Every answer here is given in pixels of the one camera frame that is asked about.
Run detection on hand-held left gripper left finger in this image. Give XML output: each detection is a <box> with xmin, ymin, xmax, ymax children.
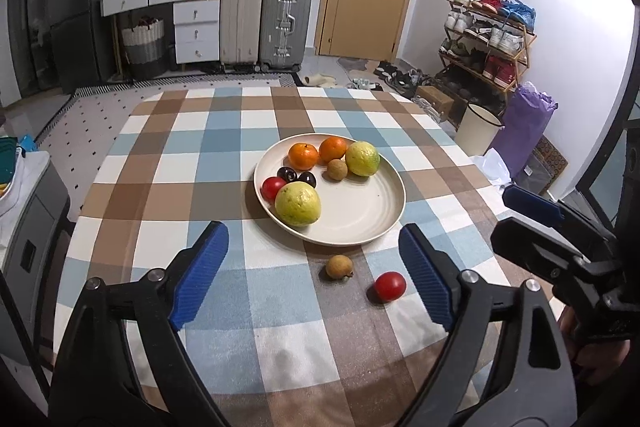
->
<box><xmin>47</xmin><ymin>221</ymin><xmax>231</xmax><ymax>427</ymax></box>

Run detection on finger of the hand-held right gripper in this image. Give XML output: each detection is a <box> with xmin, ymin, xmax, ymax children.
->
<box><xmin>490</xmin><ymin>217</ymin><xmax>602</xmax><ymax>306</ymax></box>
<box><xmin>501</xmin><ymin>184</ymin><xmax>617</xmax><ymax>259</ymax></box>

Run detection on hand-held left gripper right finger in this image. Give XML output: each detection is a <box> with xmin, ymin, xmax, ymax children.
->
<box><xmin>398</xmin><ymin>223</ymin><xmax>578</xmax><ymax>427</ymax></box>

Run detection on red tomato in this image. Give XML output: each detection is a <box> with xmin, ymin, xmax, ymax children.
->
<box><xmin>261</xmin><ymin>177</ymin><xmax>287</xmax><ymax>202</ymax></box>
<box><xmin>374</xmin><ymin>271</ymin><xmax>407</xmax><ymax>303</ymax></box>

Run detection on cream round plate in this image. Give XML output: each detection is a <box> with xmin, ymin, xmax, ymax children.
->
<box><xmin>253</xmin><ymin>133</ymin><xmax>407</xmax><ymax>248</ymax></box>

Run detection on orange tangerine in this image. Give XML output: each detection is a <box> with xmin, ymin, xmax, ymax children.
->
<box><xmin>319</xmin><ymin>136</ymin><xmax>348</xmax><ymax>165</ymax></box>
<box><xmin>288</xmin><ymin>142</ymin><xmax>320</xmax><ymax>171</ymax></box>

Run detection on person's right hand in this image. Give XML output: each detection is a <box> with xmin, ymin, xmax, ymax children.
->
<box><xmin>557</xmin><ymin>307</ymin><xmax>633</xmax><ymax>385</ymax></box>

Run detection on patterned doormat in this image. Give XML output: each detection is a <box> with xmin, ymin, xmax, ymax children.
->
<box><xmin>515</xmin><ymin>136</ymin><xmax>569</xmax><ymax>195</ymax></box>

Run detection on white plastic sheet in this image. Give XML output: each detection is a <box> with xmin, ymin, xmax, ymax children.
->
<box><xmin>472</xmin><ymin>148</ymin><xmax>513</xmax><ymax>188</ymax></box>

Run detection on purple bag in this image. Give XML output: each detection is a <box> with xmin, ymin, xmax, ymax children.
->
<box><xmin>487</xmin><ymin>82</ymin><xmax>558</xmax><ymax>180</ymax></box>

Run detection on white bucket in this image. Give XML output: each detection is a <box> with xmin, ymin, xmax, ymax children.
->
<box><xmin>456</xmin><ymin>103</ymin><xmax>503</xmax><ymax>156</ymax></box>

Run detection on checkered tablecloth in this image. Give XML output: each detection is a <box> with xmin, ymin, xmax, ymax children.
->
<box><xmin>52</xmin><ymin>86</ymin><xmax>516</xmax><ymax>413</ymax></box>

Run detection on large green guava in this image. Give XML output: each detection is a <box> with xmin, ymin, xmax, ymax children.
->
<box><xmin>274</xmin><ymin>182</ymin><xmax>322</xmax><ymax>228</ymax></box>

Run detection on small green guava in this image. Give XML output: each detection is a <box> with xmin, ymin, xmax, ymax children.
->
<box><xmin>345</xmin><ymin>141</ymin><xmax>381</xmax><ymax>178</ymax></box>

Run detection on cardboard box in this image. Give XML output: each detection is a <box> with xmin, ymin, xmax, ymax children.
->
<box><xmin>415</xmin><ymin>85</ymin><xmax>453</xmax><ymax>118</ymax></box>

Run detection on wooden shoe rack with shoes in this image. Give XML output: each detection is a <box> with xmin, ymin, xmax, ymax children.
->
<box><xmin>435</xmin><ymin>0</ymin><xmax>537</xmax><ymax>118</ymax></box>

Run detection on grey side cabinet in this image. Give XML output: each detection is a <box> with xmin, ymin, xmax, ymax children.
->
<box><xmin>0</xmin><ymin>149</ymin><xmax>71</xmax><ymax>303</ymax></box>

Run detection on pile of shoes on floor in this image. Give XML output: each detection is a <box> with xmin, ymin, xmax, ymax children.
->
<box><xmin>345</xmin><ymin>59</ymin><xmax>436</xmax><ymax>100</ymax></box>

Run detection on dotted white rug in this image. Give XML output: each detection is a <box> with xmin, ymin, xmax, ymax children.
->
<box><xmin>37</xmin><ymin>74</ymin><xmax>301</xmax><ymax>188</ymax></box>

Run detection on green and white containers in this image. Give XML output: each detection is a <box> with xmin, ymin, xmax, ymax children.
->
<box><xmin>0</xmin><ymin>136</ymin><xmax>38</xmax><ymax>198</ymax></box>

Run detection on woven laundry basket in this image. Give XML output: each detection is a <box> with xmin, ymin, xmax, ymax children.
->
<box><xmin>121</xmin><ymin>18</ymin><xmax>167</xmax><ymax>80</ymax></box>

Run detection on white drawer cabinet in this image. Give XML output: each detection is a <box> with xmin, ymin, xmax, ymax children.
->
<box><xmin>172</xmin><ymin>0</ymin><xmax>222</xmax><ymax>66</ymax></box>

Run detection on beige suitcase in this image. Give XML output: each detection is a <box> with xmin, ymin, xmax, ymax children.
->
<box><xmin>220</xmin><ymin>0</ymin><xmax>265</xmax><ymax>72</ymax></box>

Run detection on silver suitcase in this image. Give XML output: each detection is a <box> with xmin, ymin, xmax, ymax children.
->
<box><xmin>258</xmin><ymin>0</ymin><xmax>314</xmax><ymax>72</ymax></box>

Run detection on dark grey refrigerator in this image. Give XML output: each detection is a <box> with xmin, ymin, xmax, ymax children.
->
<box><xmin>47</xmin><ymin>0</ymin><xmax>123</xmax><ymax>92</ymax></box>

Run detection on dark glass cabinet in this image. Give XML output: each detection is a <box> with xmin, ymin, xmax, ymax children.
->
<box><xmin>7</xmin><ymin>0</ymin><xmax>56</xmax><ymax>92</ymax></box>

